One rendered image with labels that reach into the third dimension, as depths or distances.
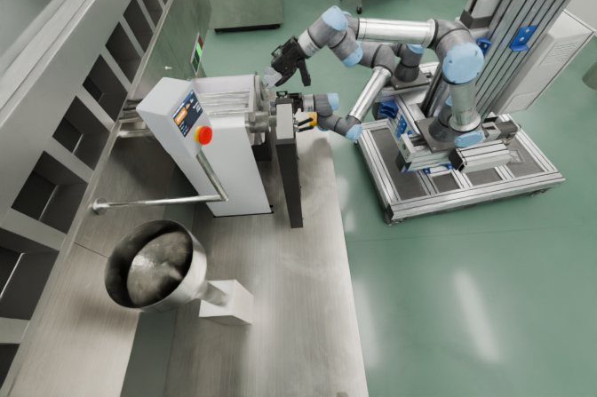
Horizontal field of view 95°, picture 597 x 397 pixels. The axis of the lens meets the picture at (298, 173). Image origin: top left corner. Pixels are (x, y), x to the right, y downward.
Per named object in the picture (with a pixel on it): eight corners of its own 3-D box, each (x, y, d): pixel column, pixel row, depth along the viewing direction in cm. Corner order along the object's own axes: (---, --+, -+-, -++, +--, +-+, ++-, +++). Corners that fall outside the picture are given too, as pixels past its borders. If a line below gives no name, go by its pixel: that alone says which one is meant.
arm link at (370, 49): (402, 56, 169) (370, 72, 131) (379, 49, 175) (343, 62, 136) (410, 35, 162) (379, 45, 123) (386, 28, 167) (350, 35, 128)
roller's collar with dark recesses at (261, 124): (270, 136, 86) (267, 122, 81) (251, 138, 86) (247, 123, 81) (270, 121, 90) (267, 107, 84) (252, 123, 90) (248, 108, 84)
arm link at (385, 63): (405, 63, 133) (355, 146, 127) (384, 56, 137) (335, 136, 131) (408, 45, 123) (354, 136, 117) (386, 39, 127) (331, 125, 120)
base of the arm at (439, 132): (449, 119, 150) (457, 105, 142) (464, 139, 142) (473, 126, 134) (423, 123, 149) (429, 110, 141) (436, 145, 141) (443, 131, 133)
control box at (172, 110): (202, 162, 43) (176, 117, 35) (167, 154, 45) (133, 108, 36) (222, 131, 47) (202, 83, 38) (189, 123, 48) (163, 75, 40)
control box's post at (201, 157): (227, 200, 62) (195, 144, 45) (220, 201, 62) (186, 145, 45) (228, 194, 63) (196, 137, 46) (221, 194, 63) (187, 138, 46)
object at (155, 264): (259, 332, 92) (200, 311, 44) (218, 335, 92) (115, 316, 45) (260, 288, 100) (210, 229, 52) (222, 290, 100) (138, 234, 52)
